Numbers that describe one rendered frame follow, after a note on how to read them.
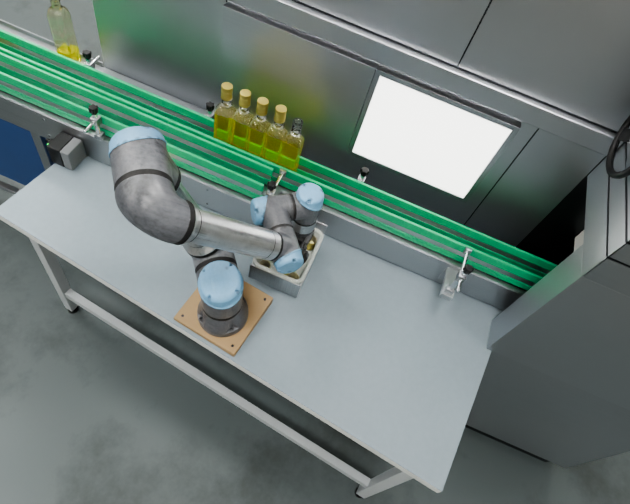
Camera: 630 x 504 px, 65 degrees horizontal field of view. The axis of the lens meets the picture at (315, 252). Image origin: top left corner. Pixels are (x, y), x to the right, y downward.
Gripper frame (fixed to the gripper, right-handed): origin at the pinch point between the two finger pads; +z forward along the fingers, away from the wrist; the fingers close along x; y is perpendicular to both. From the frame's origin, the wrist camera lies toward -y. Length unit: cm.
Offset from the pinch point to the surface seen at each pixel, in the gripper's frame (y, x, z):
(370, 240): 20.8, -21.2, -2.1
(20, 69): 19, 108, -13
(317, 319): -10.8, -15.5, 5.5
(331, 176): 29.8, -0.6, -13.7
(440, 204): 42, -39, -10
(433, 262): 21.1, -43.3, -4.6
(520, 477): -3, -127, 80
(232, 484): -54, -12, 81
